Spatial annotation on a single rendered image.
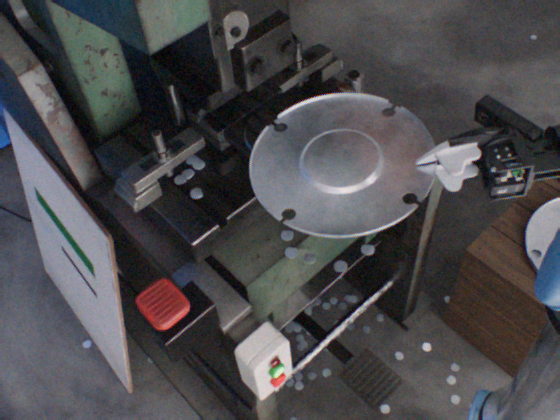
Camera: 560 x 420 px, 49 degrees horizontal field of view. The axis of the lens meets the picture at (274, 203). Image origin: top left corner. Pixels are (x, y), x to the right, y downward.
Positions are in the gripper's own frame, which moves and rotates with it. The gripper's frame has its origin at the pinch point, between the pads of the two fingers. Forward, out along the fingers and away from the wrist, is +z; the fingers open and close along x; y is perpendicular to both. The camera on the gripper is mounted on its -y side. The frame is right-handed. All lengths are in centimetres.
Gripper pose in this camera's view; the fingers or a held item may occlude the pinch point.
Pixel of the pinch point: (423, 159)
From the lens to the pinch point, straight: 97.4
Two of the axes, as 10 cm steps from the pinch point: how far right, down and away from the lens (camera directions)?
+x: 1.5, 6.0, 7.9
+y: 0.8, 7.9, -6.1
